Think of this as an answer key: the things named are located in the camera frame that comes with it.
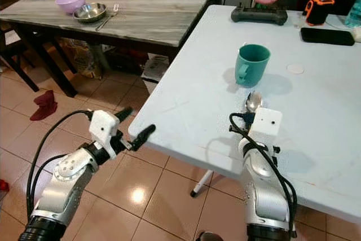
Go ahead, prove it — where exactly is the steel fork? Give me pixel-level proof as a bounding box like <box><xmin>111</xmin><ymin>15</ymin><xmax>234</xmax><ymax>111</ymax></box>
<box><xmin>95</xmin><ymin>2</ymin><xmax>121</xmax><ymax>32</ymax></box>

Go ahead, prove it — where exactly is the dark wooden chair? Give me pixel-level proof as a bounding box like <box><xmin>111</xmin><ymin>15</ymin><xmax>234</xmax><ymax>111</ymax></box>
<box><xmin>0</xmin><ymin>0</ymin><xmax>36</xmax><ymax>93</ymax></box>

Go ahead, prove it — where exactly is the white storage box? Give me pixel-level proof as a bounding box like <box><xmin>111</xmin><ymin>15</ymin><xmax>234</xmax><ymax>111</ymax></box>
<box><xmin>140</xmin><ymin>54</ymin><xmax>170</xmax><ymax>94</ymax></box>

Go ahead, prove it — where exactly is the steel bowl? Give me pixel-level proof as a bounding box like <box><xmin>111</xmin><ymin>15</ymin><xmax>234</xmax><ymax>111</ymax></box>
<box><xmin>73</xmin><ymin>2</ymin><xmax>108</xmax><ymax>24</ymax></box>

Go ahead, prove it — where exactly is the small clear glass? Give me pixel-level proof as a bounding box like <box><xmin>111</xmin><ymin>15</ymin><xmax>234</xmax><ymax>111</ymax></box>
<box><xmin>292</xmin><ymin>12</ymin><xmax>307</xmax><ymax>29</ymax></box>

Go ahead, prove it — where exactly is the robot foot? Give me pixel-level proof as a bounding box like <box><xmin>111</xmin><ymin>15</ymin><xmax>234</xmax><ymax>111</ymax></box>
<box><xmin>197</xmin><ymin>231</ymin><xmax>224</xmax><ymax>241</ymax></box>

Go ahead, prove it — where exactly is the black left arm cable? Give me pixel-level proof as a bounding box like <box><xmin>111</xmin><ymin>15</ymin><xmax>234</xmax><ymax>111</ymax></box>
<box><xmin>25</xmin><ymin>109</ymin><xmax>93</xmax><ymax>220</ymax></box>

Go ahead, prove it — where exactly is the teal bottle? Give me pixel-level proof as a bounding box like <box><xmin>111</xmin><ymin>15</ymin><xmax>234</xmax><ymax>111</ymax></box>
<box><xmin>345</xmin><ymin>1</ymin><xmax>361</xmax><ymax>28</ymax></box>

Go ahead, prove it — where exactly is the black flat phone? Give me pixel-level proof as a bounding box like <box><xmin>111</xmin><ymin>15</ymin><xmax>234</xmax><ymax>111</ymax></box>
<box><xmin>300</xmin><ymin>27</ymin><xmax>355</xmax><ymax>47</ymax></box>

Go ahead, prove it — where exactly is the white table leg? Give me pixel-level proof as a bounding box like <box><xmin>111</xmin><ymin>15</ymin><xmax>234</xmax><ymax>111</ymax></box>
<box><xmin>190</xmin><ymin>169</ymin><xmax>215</xmax><ymax>198</ymax></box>

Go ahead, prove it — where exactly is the purple plastic bowl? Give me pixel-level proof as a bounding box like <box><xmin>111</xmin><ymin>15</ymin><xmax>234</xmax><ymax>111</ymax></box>
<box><xmin>55</xmin><ymin>0</ymin><xmax>86</xmax><ymax>15</ymax></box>

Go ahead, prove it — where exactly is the steel spoon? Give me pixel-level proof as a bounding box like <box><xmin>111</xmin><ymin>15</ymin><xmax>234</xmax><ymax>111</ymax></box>
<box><xmin>245</xmin><ymin>91</ymin><xmax>264</xmax><ymax>114</ymax></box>

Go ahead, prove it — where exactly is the white round sticker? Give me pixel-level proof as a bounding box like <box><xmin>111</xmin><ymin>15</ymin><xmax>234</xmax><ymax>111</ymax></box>
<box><xmin>286</xmin><ymin>63</ymin><xmax>306</xmax><ymax>76</ymax></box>

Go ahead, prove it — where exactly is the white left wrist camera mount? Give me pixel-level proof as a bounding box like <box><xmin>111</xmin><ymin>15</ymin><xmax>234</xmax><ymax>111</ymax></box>
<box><xmin>89</xmin><ymin>109</ymin><xmax>121</xmax><ymax>143</ymax></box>

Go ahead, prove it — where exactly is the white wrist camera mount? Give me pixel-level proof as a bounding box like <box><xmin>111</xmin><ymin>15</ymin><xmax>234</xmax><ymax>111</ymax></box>
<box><xmin>89</xmin><ymin>109</ymin><xmax>121</xmax><ymax>143</ymax></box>
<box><xmin>249</xmin><ymin>107</ymin><xmax>282</xmax><ymax>137</ymax></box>

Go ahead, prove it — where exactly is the dark red slipper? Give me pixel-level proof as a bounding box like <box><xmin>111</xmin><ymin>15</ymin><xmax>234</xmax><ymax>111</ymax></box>
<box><xmin>29</xmin><ymin>89</ymin><xmax>59</xmax><ymax>122</ymax></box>

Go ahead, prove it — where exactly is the yellowish plastic bag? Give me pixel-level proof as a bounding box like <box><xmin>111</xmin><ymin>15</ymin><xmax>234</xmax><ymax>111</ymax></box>
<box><xmin>59</xmin><ymin>37</ymin><xmax>103</xmax><ymax>80</ymax></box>

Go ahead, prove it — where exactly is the grey wooden table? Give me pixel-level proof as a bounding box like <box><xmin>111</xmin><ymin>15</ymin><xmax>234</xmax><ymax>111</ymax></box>
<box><xmin>0</xmin><ymin>0</ymin><xmax>223</xmax><ymax>98</ymax></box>

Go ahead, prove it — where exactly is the teal mug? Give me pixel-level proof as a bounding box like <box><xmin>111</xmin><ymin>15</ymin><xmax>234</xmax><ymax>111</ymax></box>
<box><xmin>234</xmin><ymin>43</ymin><xmax>271</xmax><ymax>89</ymax></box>

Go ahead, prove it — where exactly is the orange and black device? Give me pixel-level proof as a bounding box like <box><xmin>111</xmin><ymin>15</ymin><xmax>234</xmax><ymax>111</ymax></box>
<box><xmin>303</xmin><ymin>0</ymin><xmax>335</xmax><ymax>27</ymax></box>

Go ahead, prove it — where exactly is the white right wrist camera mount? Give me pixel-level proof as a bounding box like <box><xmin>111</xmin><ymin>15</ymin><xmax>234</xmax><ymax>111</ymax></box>
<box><xmin>249</xmin><ymin>107</ymin><xmax>282</xmax><ymax>137</ymax></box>

